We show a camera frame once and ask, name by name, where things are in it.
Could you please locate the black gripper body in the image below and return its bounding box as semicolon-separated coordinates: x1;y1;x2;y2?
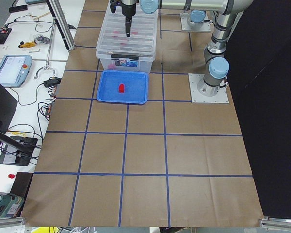
121;0;136;16

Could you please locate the clear plastic box lid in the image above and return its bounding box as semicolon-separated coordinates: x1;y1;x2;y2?
96;2;159;55

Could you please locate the red block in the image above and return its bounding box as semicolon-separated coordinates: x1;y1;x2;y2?
118;83;125;93

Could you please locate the black box latch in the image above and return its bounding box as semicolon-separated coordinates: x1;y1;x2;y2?
111;54;139;60

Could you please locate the clear plastic storage box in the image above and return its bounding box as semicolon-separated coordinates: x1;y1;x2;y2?
96;51;156;73

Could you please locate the black adapter box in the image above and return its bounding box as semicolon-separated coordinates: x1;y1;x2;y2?
43;77;61;88

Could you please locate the blue plastic tray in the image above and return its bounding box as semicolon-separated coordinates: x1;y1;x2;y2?
97;70;149;104

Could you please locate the metal stand with hook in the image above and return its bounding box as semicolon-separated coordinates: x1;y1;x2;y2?
34;20;56;79

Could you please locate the yellow tool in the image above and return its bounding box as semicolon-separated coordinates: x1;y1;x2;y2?
18;41;37;48

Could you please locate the blue teach pendant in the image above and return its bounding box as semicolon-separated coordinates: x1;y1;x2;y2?
0;55;32;88

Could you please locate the black electronics board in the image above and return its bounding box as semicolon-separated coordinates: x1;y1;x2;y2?
0;27;12;44

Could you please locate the green device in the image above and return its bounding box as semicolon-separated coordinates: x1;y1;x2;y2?
0;192;24;219

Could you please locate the aluminium profile bottom left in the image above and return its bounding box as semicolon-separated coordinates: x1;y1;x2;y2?
0;217;25;228

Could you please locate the aluminium profile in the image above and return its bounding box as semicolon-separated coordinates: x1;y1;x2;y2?
0;217;25;228
259;217;291;231

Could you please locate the aluminium profile bottom right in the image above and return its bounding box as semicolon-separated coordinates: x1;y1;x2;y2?
259;217;291;231

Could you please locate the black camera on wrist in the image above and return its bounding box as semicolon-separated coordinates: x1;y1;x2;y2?
110;0;118;14

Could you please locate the aluminium frame post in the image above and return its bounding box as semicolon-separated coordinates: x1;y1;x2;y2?
46;0;75;51

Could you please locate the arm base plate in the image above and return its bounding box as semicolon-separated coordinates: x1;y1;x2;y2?
188;73;229;104
180;11;211;33

